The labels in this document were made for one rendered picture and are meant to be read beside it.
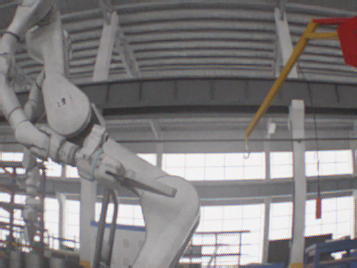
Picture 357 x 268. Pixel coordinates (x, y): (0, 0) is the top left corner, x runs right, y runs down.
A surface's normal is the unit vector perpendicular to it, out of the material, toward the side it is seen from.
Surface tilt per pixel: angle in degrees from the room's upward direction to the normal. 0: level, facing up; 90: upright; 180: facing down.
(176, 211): 90
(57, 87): 88
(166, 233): 90
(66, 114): 91
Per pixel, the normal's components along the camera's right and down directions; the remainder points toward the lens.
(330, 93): -0.11, -0.35
